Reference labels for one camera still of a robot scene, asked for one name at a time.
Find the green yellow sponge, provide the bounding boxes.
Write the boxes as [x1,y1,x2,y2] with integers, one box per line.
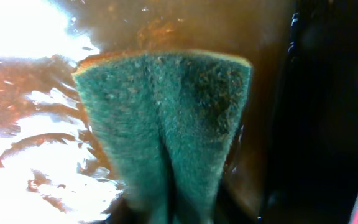
[73,49,253,223]

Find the black water tray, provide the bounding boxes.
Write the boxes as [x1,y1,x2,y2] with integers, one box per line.
[0,1,358,223]

